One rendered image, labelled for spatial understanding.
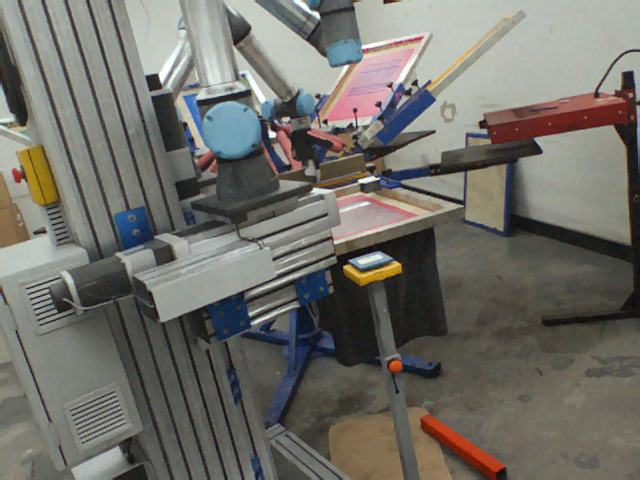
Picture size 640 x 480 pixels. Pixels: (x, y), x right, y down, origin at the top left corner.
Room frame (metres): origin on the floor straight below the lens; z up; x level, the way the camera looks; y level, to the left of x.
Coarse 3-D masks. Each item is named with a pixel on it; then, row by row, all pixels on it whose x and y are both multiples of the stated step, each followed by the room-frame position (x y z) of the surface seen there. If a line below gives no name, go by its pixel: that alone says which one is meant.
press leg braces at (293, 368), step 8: (296, 312) 3.11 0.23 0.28; (296, 320) 3.08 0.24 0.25; (264, 328) 3.46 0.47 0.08; (272, 328) 3.50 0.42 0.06; (296, 328) 3.05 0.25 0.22; (296, 336) 3.02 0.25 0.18; (296, 344) 2.99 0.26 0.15; (288, 352) 2.96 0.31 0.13; (296, 352) 2.97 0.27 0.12; (288, 360) 2.93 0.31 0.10; (296, 360) 2.94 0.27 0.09; (288, 368) 2.90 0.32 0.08; (296, 368) 2.91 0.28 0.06
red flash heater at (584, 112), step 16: (592, 96) 2.98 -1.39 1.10; (608, 96) 2.87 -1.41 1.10; (624, 96) 2.77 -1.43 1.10; (496, 112) 3.12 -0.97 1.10; (512, 112) 3.00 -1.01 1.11; (528, 112) 2.89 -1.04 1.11; (544, 112) 2.79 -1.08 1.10; (560, 112) 2.70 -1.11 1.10; (576, 112) 2.67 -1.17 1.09; (592, 112) 2.65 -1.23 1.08; (608, 112) 2.64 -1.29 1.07; (624, 112) 2.62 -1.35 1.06; (496, 128) 2.75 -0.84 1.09; (512, 128) 2.73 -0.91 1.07; (528, 128) 2.72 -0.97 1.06; (544, 128) 2.70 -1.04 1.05; (560, 128) 2.69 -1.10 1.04; (576, 128) 2.67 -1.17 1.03; (592, 128) 2.66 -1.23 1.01
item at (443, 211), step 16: (336, 192) 2.61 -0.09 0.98; (352, 192) 2.63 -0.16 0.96; (384, 192) 2.46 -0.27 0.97; (400, 192) 2.32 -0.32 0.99; (432, 208) 2.07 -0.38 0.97; (448, 208) 1.95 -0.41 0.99; (400, 224) 1.88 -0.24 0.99; (416, 224) 1.89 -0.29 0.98; (432, 224) 1.90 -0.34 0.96; (336, 240) 1.85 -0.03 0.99; (352, 240) 1.83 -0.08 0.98; (368, 240) 1.84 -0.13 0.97; (384, 240) 1.86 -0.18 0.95
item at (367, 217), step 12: (348, 204) 2.45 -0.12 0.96; (372, 204) 2.36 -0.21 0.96; (384, 204) 2.32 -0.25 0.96; (348, 216) 2.25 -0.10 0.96; (360, 216) 2.22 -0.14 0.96; (372, 216) 2.18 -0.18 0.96; (384, 216) 2.14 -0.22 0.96; (396, 216) 2.11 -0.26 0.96; (408, 216) 2.08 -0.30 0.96; (372, 228) 2.02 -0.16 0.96
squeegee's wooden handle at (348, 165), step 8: (336, 160) 2.43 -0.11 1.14; (344, 160) 2.44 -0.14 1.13; (352, 160) 2.45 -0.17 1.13; (360, 160) 2.46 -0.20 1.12; (304, 168) 2.40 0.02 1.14; (320, 168) 2.41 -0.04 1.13; (328, 168) 2.42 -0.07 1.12; (336, 168) 2.43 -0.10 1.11; (344, 168) 2.44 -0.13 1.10; (352, 168) 2.45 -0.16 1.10; (360, 168) 2.45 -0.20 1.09; (280, 176) 2.37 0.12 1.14; (288, 176) 2.37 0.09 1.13; (296, 176) 2.38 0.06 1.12; (304, 176) 2.39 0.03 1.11; (312, 176) 2.40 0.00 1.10; (320, 176) 2.41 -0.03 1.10; (328, 176) 2.42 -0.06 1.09; (336, 176) 2.43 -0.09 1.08
